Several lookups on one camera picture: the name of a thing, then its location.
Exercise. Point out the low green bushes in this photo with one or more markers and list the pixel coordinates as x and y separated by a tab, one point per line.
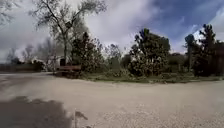
115	65

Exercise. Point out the dark green bushy tree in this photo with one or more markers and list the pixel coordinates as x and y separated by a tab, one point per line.
150	53
86	53

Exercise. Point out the grass verge strip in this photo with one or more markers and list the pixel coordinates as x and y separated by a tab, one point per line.
150	78

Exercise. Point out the pale gravel road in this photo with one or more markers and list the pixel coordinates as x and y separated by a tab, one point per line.
133	103

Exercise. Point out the tall bare tree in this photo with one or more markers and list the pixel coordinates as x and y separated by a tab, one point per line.
64	26

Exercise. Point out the row of bare trees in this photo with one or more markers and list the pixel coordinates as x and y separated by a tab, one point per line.
30	55

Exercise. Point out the dark conifer tree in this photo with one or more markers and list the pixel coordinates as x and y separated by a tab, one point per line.
206	50

